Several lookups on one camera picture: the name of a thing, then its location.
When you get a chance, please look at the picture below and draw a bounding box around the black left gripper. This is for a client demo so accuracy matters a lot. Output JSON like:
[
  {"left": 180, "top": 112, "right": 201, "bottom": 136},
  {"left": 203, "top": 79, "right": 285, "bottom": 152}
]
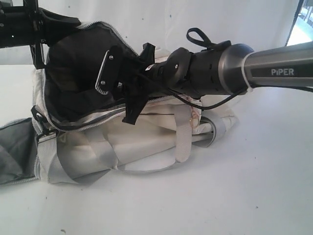
[{"left": 0, "top": 0, "right": 81, "bottom": 69}]

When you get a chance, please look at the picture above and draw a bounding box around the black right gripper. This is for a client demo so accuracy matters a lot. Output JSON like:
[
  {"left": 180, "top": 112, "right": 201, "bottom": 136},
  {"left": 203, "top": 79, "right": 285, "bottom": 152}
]
[{"left": 118, "top": 43, "right": 156, "bottom": 124}]

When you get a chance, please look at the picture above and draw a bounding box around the white canvas duffel bag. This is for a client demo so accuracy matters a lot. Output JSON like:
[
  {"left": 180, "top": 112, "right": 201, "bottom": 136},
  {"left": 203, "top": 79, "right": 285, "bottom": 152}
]
[{"left": 0, "top": 22, "right": 238, "bottom": 185}]

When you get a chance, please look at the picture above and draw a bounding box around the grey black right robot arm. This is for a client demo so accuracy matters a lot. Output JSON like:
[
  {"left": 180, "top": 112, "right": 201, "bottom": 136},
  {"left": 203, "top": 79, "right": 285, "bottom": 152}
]
[{"left": 123, "top": 42, "right": 313, "bottom": 124}]

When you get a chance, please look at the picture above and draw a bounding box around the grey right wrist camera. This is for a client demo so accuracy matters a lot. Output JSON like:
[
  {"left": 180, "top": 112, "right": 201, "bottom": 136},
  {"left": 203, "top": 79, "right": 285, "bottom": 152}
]
[{"left": 95, "top": 46, "right": 123, "bottom": 95}]

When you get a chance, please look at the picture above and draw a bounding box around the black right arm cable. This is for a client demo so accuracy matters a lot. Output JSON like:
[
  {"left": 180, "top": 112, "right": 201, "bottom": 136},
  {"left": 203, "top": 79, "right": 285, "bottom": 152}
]
[{"left": 132, "top": 27, "right": 247, "bottom": 111}]

